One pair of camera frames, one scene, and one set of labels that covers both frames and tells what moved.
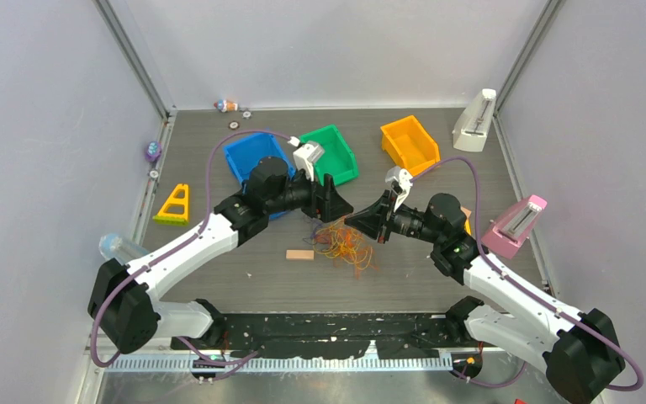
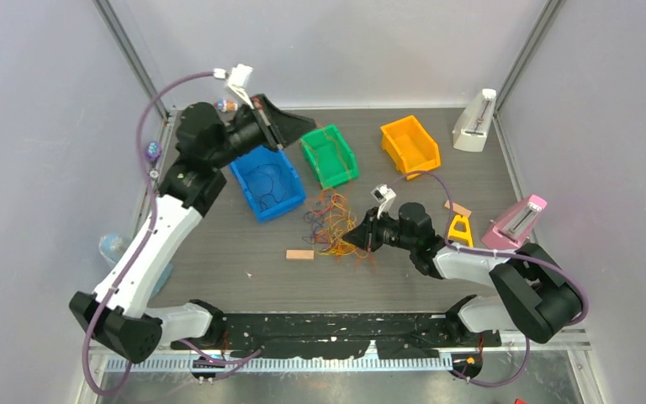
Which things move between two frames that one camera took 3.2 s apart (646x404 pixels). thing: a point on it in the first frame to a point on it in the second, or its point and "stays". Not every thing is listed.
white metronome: (471, 130) stays
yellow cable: (340, 241) stays
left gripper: (325, 203) to (281, 126)
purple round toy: (154, 151) stays
